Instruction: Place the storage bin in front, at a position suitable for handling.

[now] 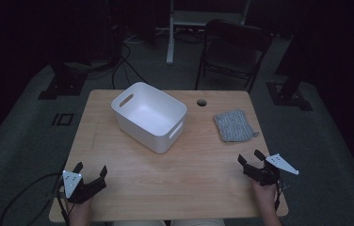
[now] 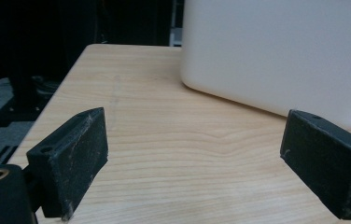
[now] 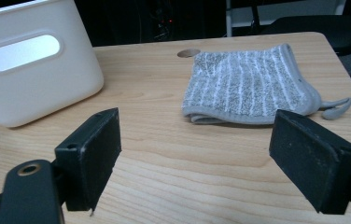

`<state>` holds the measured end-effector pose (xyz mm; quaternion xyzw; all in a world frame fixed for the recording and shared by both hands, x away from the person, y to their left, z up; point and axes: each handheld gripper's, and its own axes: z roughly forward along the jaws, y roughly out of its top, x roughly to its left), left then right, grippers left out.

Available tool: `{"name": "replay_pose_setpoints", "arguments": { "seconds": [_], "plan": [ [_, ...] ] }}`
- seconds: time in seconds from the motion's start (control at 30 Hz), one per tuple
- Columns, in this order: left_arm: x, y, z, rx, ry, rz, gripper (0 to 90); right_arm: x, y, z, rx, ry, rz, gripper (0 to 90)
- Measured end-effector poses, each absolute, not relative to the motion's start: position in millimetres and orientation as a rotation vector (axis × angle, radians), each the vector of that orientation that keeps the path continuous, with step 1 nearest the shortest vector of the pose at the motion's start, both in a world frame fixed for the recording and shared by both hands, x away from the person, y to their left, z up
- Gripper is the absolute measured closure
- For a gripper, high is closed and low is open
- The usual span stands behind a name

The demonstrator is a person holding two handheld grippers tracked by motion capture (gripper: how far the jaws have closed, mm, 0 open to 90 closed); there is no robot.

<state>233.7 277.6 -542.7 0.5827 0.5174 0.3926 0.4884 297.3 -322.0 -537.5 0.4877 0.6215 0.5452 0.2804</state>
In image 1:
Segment white plastic storage bin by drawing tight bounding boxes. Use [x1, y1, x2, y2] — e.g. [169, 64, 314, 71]
[110, 81, 188, 154]

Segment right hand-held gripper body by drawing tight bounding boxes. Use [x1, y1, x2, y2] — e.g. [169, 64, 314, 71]
[242, 153, 300, 187]

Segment black floor cables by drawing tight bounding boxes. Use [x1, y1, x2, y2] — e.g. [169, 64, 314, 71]
[87, 40, 155, 91]

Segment person's left hand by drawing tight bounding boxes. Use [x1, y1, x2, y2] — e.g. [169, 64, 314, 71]
[66, 197, 94, 226]

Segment black stand base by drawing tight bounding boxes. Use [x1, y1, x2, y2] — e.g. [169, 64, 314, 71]
[265, 0, 314, 111]
[38, 60, 89, 101]

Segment grey fluffy cloth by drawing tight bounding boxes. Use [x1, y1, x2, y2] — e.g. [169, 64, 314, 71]
[214, 108, 260, 143]

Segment black folding chair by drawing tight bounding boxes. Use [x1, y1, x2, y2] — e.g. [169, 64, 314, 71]
[194, 18, 273, 94]

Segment person's right hand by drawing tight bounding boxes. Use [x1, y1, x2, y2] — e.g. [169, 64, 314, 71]
[249, 178, 279, 215]

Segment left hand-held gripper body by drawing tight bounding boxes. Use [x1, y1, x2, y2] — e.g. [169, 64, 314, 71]
[61, 169, 107, 205]

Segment right hand-held gripper cable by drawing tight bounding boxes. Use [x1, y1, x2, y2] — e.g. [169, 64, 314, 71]
[272, 177, 287, 212]

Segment black cable beside table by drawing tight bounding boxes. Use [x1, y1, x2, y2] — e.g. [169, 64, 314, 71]
[0, 171, 61, 226]

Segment left hand-held gripper cable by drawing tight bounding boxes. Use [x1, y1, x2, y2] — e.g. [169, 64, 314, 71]
[56, 185, 72, 226]

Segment hand-held gripper cable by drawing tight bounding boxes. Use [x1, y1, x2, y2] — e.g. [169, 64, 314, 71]
[56, 185, 72, 226]
[272, 177, 287, 212]

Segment white metal stand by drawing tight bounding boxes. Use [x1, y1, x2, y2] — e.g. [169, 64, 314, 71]
[165, 0, 251, 66]

